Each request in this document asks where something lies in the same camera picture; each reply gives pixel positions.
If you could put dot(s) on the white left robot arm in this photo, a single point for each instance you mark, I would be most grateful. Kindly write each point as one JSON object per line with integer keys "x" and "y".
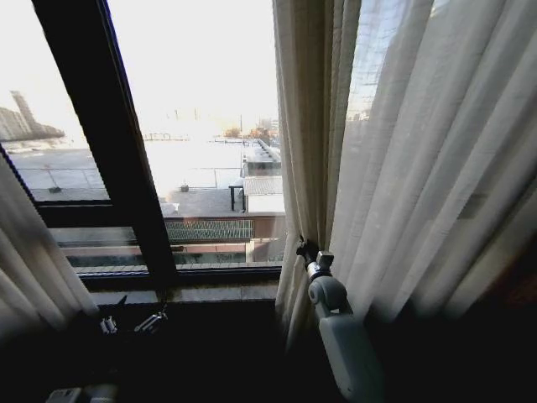
{"x": 79, "y": 394}

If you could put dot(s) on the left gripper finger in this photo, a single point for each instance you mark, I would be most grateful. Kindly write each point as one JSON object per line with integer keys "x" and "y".
{"x": 110, "y": 324}
{"x": 150, "y": 322}

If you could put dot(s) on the white sheer curtain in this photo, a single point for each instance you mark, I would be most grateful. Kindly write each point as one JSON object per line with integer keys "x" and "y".
{"x": 419, "y": 147}
{"x": 29, "y": 252}

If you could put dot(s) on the tall grey building outside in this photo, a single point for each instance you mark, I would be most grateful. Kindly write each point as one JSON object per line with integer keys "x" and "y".
{"x": 21, "y": 119}

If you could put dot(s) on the white-roofed rooftop building outside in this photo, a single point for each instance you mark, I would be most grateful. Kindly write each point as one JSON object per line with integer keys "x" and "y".
{"x": 262, "y": 189}

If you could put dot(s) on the black window frame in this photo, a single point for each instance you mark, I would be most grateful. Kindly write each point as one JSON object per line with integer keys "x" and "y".
{"x": 105, "y": 126}

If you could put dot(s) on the stone window sill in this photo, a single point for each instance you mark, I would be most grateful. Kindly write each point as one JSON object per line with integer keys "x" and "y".
{"x": 210, "y": 291}

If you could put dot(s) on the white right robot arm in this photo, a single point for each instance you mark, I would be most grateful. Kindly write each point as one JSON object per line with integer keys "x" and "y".
{"x": 344, "y": 336}

